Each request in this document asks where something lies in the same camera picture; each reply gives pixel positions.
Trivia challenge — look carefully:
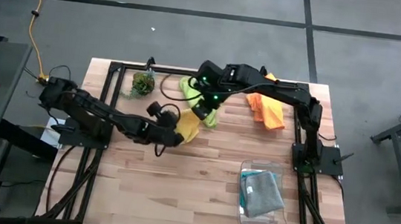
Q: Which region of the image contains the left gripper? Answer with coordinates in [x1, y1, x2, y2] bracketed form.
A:
[136, 118, 187, 151]

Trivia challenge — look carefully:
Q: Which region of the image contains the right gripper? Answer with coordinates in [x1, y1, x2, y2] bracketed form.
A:
[191, 85, 226, 123]

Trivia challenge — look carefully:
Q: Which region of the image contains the yellow microfiber towel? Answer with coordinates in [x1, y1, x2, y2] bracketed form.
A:
[174, 106, 203, 145]

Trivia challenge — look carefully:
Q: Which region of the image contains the lime green microfiber towel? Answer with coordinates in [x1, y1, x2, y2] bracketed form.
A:
[175, 75, 224, 129]

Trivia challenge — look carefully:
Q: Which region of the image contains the orange microfiber towel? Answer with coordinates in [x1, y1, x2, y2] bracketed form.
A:
[242, 70, 291, 132]

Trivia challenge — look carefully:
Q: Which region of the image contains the teal microfiber towel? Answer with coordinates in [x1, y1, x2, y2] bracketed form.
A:
[237, 168, 255, 211]

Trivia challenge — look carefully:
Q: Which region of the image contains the gray microfiber towel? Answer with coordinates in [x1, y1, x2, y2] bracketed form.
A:
[240, 168, 289, 222]

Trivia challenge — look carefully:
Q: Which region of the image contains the small potted succulent plant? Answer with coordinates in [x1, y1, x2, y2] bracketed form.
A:
[119, 67, 158, 102]

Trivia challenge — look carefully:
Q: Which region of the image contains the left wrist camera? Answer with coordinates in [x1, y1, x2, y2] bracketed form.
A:
[146, 100, 183, 130]

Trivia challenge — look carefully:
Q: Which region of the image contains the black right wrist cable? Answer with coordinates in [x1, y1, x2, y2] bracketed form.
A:
[157, 71, 209, 105]

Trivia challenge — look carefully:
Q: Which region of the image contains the black aluminium table frame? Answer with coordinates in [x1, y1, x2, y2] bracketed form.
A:
[34, 43, 368, 224]

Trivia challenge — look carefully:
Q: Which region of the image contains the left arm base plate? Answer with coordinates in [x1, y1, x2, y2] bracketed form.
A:
[48, 114, 114, 151]

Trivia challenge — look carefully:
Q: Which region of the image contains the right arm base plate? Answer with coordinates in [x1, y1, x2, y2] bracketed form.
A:
[289, 142, 355, 179]

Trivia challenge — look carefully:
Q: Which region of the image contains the thin black floor cable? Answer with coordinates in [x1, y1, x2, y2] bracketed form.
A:
[22, 60, 83, 104]

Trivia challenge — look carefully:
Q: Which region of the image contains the yellow extension cable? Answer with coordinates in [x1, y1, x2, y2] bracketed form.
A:
[8, 0, 59, 87]

